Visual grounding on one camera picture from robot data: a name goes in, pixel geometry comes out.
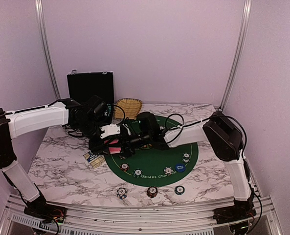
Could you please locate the aluminium frame post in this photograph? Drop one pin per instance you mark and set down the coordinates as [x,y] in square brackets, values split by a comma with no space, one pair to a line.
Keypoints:
[238,52]
[46,50]

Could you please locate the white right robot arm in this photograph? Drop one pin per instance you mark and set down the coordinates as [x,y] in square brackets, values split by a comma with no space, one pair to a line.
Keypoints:
[225,135]

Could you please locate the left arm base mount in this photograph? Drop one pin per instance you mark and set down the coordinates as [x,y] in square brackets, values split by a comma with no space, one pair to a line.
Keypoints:
[47,213]

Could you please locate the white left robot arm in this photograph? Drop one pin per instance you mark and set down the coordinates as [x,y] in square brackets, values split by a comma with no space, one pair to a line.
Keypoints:
[20,124]

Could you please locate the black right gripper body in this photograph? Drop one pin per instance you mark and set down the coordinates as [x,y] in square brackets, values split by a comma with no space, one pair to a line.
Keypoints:
[135,142]

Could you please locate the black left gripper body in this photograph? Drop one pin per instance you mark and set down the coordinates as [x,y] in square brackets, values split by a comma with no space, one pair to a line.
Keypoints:
[95,147]

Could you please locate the red black chip stack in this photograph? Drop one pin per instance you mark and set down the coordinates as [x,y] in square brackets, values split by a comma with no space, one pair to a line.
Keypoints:
[152,192]

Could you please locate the front aluminium rail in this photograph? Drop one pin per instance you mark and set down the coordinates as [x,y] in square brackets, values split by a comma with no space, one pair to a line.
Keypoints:
[187,219]

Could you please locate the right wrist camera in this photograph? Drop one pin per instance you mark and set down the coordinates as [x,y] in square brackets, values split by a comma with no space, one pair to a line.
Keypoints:
[126,129]

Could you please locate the black poker chip case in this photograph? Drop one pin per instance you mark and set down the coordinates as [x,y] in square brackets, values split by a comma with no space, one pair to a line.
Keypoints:
[83,86]

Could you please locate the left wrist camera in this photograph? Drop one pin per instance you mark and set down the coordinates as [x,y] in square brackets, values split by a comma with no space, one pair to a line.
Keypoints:
[109,130]

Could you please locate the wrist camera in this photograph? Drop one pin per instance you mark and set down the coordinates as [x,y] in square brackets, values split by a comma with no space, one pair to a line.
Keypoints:
[126,129]
[109,130]

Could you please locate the right aluminium frame post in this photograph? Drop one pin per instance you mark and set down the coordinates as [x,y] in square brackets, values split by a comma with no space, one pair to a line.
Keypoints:
[238,52]

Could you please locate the blue texas holdem card box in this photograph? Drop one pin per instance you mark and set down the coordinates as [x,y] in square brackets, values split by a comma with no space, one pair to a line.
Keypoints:
[93,159]

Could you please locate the red playing card deck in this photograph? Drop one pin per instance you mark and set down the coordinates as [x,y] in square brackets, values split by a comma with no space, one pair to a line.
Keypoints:
[114,147]

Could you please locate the blue beige chip stack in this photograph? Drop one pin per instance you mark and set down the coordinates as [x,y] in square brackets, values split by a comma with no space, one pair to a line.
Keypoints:
[121,193]

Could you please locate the woven bamboo tray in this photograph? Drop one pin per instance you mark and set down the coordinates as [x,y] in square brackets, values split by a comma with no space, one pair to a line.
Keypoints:
[131,107]

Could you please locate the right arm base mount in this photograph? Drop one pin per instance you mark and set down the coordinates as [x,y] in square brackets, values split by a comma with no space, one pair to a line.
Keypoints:
[232,214]

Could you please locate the blue small blind button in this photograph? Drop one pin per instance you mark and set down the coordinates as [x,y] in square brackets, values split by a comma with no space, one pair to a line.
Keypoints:
[180,167]

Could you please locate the round green poker mat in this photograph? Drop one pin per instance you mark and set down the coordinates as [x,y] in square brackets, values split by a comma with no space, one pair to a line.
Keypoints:
[152,162]

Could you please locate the teal chip row in case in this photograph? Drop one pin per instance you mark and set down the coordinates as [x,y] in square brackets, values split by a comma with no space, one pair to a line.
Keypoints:
[108,111]

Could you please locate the green teal chip stack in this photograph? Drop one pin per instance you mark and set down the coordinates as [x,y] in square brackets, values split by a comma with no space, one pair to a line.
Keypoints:
[179,190]

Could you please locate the left aluminium frame post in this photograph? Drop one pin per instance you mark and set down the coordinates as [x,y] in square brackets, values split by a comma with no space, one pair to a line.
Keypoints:
[46,50]

